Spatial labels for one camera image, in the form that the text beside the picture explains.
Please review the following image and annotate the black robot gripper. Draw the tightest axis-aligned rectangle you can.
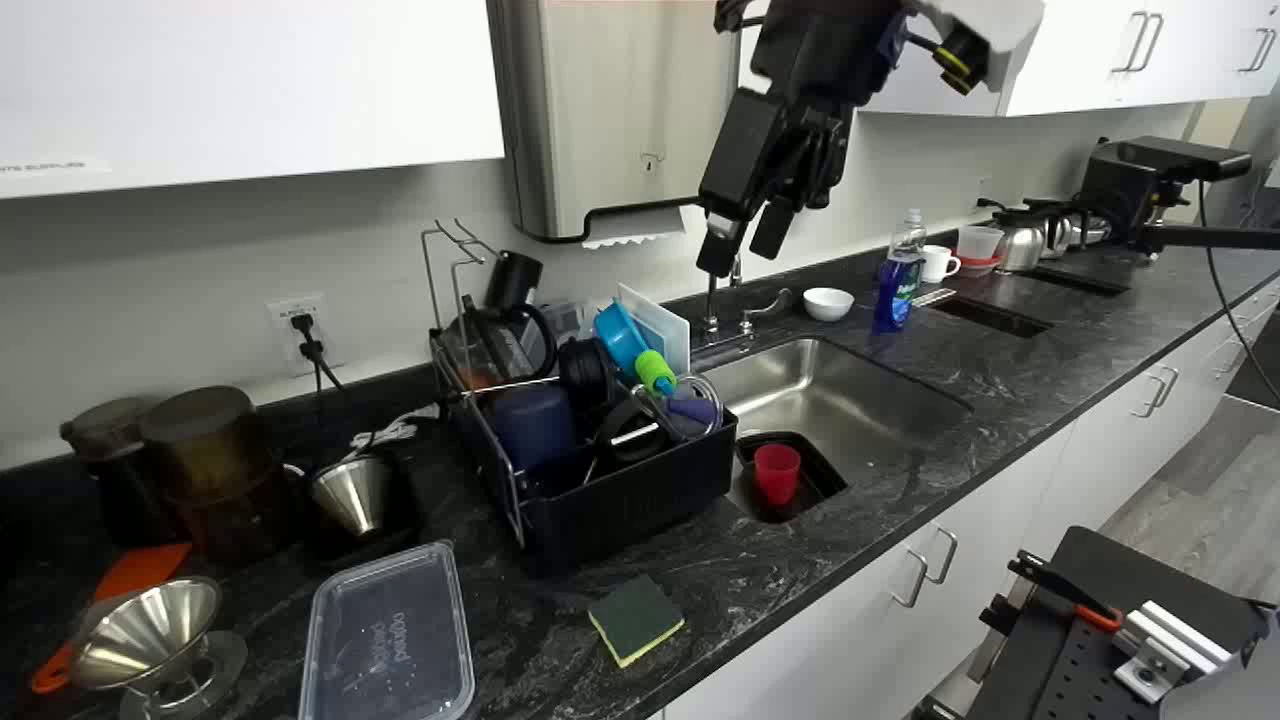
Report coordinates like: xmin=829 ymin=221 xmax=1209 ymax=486
xmin=695 ymin=0 xmax=907 ymax=277

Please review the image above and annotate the red plastic cup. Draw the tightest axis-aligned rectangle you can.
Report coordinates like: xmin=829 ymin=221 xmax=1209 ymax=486
xmin=754 ymin=443 xmax=800 ymax=507

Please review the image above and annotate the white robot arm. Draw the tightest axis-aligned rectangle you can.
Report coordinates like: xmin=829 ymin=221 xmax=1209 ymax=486
xmin=695 ymin=0 xmax=1008 ymax=277

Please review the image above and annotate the blue dish soap bottle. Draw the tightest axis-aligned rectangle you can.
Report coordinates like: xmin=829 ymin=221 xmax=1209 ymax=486
xmin=872 ymin=206 xmax=926 ymax=331

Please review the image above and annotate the black dish drainer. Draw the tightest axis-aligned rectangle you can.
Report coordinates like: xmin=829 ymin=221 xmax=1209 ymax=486
xmin=422 ymin=221 xmax=737 ymax=576

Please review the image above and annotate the dark blue cup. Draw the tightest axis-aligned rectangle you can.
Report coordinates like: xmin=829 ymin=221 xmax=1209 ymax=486
xmin=485 ymin=383 xmax=575 ymax=467

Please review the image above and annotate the small white bowl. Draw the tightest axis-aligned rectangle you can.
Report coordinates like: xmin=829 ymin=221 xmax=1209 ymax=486
xmin=800 ymin=286 xmax=856 ymax=322

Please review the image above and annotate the green blue bottle brush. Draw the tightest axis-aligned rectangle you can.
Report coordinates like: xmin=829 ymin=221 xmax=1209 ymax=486
xmin=638 ymin=348 xmax=675 ymax=397

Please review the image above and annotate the steel paper towel dispenser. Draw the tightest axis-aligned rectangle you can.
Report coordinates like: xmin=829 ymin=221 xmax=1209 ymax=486
xmin=487 ymin=0 xmax=737 ymax=242

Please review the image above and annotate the white mug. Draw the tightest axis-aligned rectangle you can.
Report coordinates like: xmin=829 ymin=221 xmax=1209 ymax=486
xmin=921 ymin=242 xmax=961 ymax=284

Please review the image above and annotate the stainless steel sink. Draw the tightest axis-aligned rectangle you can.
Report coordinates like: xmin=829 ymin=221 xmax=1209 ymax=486
xmin=704 ymin=340 xmax=971 ymax=523

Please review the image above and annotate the steel kettle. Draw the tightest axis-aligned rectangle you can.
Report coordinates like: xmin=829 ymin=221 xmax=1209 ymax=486
xmin=997 ymin=225 xmax=1049 ymax=273

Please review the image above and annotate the green yellow sponge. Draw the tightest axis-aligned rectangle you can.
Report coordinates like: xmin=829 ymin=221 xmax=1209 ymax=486
xmin=588 ymin=576 xmax=684 ymax=668

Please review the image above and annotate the small steel funnel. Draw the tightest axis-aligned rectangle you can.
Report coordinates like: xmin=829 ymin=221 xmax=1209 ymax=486
xmin=308 ymin=454 xmax=391 ymax=535

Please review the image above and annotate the black equipment with orange tool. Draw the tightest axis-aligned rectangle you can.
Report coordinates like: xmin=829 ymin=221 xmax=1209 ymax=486
xmin=965 ymin=523 xmax=1278 ymax=720

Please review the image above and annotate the clear plastic container lid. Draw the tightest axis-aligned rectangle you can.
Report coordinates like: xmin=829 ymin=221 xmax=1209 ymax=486
xmin=298 ymin=540 xmax=475 ymax=720

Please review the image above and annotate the dark brown canister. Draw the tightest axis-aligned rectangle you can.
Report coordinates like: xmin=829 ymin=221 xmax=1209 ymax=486
xmin=142 ymin=383 xmax=298 ymax=566

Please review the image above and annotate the dark lidded jar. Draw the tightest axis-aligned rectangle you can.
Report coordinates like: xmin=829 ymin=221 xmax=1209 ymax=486
xmin=60 ymin=397 xmax=184 ymax=548

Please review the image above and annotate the orange spatula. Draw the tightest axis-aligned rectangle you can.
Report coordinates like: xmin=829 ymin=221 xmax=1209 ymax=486
xmin=29 ymin=542 xmax=193 ymax=697

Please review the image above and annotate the steel cone funnel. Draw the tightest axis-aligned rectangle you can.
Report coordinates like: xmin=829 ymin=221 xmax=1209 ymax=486
xmin=73 ymin=576 xmax=220 ymax=690

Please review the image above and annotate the black camera on stand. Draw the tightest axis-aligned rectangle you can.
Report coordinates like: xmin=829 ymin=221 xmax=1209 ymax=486
xmin=981 ymin=134 xmax=1280 ymax=262

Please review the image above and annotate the wall power outlet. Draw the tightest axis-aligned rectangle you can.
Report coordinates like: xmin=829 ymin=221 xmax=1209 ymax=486
xmin=263 ymin=292 xmax=328 ymax=371

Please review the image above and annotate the white wall cabinet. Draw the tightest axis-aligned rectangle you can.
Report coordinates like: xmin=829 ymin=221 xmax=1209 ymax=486
xmin=0 ymin=0 xmax=506 ymax=199

